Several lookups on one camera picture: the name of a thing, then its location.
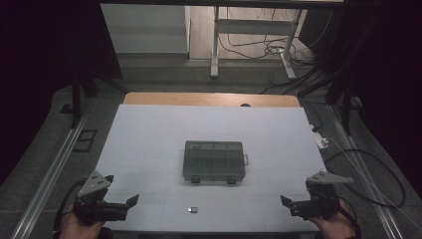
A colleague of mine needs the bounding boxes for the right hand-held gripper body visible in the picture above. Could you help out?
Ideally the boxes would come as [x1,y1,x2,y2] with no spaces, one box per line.
[290,170,354,220]

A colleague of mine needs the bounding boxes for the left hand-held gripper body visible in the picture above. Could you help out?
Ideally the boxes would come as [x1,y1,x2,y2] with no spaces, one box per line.
[73,170,130,227]

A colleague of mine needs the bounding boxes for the clear plastic compartment box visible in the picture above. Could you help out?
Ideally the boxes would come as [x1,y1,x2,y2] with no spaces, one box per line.
[182,139,250,186]

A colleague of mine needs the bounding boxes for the person's right hand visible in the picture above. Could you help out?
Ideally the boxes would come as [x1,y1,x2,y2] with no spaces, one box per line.
[312,199,361,239]

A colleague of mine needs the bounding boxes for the person's left hand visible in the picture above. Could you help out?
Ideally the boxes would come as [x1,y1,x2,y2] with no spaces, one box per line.
[59,203,107,239]

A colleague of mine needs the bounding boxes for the white table cover board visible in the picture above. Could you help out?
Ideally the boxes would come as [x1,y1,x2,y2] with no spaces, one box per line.
[74,104,348,233]

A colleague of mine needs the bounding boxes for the black metal stand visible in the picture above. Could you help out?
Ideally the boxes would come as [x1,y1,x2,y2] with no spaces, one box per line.
[59,66,129,129]
[297,16,362,136]

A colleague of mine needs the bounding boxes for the white cabinet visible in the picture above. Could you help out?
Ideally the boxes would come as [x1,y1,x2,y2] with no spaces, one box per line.
[100,3,191,55]

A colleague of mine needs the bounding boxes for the left hand-held gripper cable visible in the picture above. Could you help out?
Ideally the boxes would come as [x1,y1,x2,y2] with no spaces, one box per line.
[53,177,89,239]

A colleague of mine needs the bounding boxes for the hand-held gripper cable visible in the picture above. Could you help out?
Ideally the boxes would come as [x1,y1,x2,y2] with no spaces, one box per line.
[337,197,362,239]
[53,177,89,239]

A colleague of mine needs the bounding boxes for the right hand-held gripper cable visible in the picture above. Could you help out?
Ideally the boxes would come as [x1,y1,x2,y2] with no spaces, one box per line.
[337,197,362,239]

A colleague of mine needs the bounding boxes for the thin white floor cable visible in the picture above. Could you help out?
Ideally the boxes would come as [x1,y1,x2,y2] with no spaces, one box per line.
[327,136,422,231]

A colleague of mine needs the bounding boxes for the metal floor rail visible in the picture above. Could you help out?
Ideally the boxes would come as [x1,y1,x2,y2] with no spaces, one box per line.
[9,99,94,239]
[326,104,405,239]

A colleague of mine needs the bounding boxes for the looped black floor cable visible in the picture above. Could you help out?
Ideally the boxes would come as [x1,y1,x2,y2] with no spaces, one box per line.
[322,148,407,209]

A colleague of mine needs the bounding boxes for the thick black floor cables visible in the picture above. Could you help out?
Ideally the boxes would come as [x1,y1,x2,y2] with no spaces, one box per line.
[260,64,332,97]

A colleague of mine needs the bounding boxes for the tangle of thin black cables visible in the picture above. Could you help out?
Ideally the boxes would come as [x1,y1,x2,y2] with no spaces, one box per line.
[217,8,319,68]

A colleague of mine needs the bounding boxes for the white desk frame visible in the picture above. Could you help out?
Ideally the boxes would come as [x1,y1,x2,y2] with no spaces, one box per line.
[210,6,305,80]

